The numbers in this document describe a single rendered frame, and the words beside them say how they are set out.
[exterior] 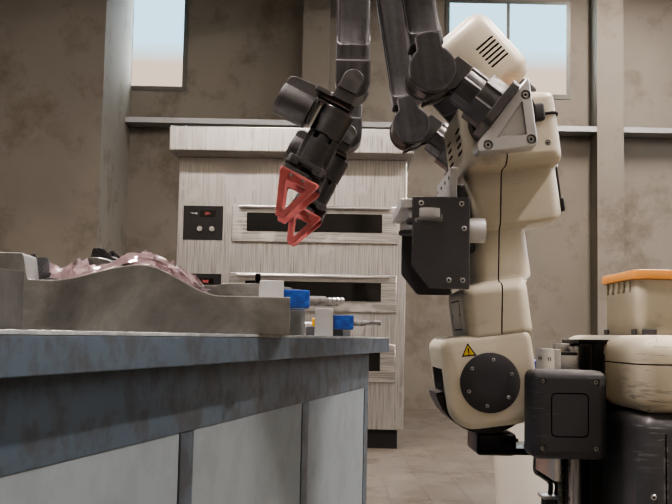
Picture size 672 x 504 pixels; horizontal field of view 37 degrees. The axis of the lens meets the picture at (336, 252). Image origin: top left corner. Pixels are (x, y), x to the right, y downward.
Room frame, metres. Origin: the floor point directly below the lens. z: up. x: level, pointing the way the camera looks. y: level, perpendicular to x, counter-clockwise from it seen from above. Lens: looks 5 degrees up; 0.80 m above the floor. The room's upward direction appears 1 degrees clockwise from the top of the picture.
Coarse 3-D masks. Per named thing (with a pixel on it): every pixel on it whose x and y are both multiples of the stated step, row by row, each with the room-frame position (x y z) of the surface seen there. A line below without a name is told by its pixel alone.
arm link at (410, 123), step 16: (384, 0) 2.04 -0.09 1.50; (384, 16) 2.04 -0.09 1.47; (400, 16) 2.04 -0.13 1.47; (384, 32) 2.04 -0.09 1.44; (400, 32) 2.04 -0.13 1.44; (384, 48) 2.05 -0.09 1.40; (400, 48) 2.04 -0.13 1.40; (400, 64) 2.04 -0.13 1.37; (400, 80) 2.03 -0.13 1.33; (400, 96) 2.03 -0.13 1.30; (400, 112) 2.01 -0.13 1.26; (416, 112) 2.01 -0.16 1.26; (400, 128) 2.01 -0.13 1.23; (416, 128) 2.01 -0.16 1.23
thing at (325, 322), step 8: (320, 312) 1.94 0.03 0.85; (328, 312) 1.94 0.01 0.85; (320, 320) 1.94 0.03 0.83; (328, 320) 1.94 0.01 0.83; (336, 320) 1.95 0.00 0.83; (344, 320) 1.95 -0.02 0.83; (352, 320) 1.95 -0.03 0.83; (360, 320) 1.96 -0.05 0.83; (320, 328) 1.94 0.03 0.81; (328, 328) 1.94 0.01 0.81; (336, 328) 1.95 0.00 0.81; (344, 328) 1.95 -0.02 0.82; (352, 328) 1.95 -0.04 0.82
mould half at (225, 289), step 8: (96, 264) 1.82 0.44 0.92; (208, 288) 1.77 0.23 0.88; (216, 288) 1.77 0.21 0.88; (224, 288) 1.76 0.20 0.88; (232, 288) 1.76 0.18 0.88; (240, 288) 1.76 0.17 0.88; (248, 288) 1.75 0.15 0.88; (256, 288) 1.75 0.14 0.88; (288, 288) 1.87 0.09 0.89; (256, 296) 1.75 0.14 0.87; (296, 312) 1.93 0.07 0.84; (304, 312) 1.99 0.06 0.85; (296, 320) 1.93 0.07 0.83; (304, 320) 1.99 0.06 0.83; (296, 328) 1.93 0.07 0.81; (304, 328) 1.99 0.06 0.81
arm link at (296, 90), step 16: (288, 80) 1.61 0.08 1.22; (304, 80) 1.61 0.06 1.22; (352, 80) 1.58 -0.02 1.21; (288, 96) 1.60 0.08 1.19; (304, 96) 1.60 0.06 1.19; (336, 96) 1.59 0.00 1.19; (352, 96) 1.59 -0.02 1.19; (272, 112) 1.63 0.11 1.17; (288, 112) 1.61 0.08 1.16; (304, 112) 1.60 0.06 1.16
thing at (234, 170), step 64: (192, 128) 7.01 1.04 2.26; (256, 128) 7.00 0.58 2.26; (192, 192) 7.26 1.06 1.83; (256, 192) 7.25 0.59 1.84; (384, 192) 7.23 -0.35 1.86; (192, 256) 7.26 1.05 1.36; (256, 256) 7.25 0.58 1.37; (320, 256) 7.24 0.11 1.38; (384, 256) 7.23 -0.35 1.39; (384, 320) 7.23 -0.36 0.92; (384, 384) 7.23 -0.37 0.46
